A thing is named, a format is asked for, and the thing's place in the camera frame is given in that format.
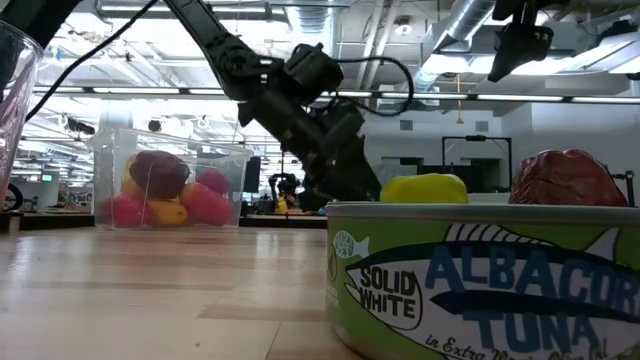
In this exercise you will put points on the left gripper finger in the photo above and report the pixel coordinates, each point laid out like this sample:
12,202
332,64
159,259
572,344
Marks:
350,182

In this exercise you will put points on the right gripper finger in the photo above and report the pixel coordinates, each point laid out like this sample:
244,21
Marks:
520,45

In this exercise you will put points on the yellow green toy pear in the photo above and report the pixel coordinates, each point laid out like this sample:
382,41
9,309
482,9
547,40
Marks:
425,189

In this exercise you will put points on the small dark red toy plum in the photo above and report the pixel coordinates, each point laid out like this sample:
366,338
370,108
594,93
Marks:
216,180

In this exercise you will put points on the dark red toy pomegranate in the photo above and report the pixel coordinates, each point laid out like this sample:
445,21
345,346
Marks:
565,177

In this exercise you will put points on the dark red toy fruit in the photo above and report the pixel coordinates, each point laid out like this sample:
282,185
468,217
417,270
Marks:
160,172

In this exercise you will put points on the orange yellow toy mango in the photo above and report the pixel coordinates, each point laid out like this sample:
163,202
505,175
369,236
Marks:
167,213

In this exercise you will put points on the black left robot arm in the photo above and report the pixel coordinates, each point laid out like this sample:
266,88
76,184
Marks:
235,65

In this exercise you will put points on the black background robot arm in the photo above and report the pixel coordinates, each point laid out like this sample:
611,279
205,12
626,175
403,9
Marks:
287,187

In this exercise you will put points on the small yellow background bottle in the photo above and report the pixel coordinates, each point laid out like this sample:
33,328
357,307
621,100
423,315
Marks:
283,206

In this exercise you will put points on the dark background desk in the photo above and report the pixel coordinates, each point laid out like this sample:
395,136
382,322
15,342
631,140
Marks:
280,222

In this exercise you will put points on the long ceiling light strip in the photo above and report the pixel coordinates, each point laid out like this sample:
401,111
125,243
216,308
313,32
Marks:
450,95

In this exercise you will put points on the black speaker box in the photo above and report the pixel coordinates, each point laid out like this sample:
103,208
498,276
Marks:
252,175

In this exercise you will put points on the large clear plastic bin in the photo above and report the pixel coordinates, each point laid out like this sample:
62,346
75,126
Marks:
225,150

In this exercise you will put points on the green label tuna can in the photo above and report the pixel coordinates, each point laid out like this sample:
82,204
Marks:
475,280

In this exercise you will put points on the round black ceiling device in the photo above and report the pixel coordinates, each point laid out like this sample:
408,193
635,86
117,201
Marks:
155,125

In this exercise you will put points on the clear plastic container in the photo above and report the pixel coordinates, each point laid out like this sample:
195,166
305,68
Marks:
20,100

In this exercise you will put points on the silver ventilation duct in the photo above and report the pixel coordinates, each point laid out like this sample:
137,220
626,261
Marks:
312,20
465,20

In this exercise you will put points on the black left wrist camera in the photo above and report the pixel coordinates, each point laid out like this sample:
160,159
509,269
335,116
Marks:
312,70

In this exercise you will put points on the grey wall air vent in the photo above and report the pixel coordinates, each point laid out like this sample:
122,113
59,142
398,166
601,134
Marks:
481,126
406,125

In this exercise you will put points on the black background rig frame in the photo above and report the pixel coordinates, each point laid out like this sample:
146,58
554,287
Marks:
475,138

